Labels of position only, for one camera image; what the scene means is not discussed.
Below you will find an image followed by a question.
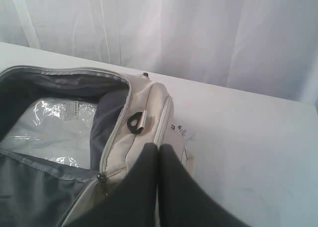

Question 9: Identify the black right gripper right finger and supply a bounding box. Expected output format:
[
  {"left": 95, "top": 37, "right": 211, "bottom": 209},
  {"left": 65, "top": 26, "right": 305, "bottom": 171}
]
[{"left": 158, "top": 144, "right": 247, "bottom": 227}]

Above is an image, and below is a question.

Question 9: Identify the clear plastic packaging bag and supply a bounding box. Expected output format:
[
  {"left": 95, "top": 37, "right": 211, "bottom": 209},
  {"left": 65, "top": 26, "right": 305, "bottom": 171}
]
[{"left": 0, "top": 98, "right": 97, "bottom": 169}]

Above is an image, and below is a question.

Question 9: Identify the white paper price tag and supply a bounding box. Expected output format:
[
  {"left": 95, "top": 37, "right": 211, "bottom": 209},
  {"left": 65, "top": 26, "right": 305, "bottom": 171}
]
[{"left": 167, "top": 122, "right": 195, "bottom": 141}]

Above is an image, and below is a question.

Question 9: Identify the cream fabric duffel bag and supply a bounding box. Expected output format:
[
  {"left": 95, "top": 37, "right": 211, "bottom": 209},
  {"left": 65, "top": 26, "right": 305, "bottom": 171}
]
[{"left": 0, "top": 66, "right": 194, "bottom": 227}]

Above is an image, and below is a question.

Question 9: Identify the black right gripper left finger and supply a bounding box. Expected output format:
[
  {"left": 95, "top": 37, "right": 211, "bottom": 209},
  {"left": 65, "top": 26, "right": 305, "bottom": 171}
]
[{"left": 81, "top": 143, "right": 159, "bottom": 227}]

